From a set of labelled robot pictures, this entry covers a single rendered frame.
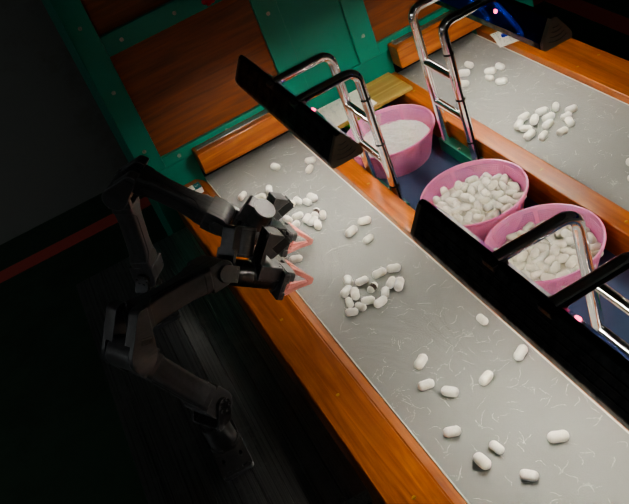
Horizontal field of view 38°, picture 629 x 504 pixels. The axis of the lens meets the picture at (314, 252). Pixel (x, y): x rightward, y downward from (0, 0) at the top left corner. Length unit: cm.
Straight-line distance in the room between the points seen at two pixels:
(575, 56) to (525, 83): 15
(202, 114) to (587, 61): 109
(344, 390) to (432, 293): 33
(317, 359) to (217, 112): 101
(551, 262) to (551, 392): 37
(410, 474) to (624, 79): 130
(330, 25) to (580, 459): 158
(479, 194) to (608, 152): 32
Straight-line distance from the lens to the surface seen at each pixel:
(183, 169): 273
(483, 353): 187
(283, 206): 220
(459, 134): 253
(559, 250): 208
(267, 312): 212
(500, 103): 262
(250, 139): 270
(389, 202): 231
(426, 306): 201
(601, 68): 262
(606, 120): 245
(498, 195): 226
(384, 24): 286
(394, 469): 170
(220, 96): 270
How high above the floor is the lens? 206
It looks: 35 degrees down
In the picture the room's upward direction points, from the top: 23 degrees counter-clockwise
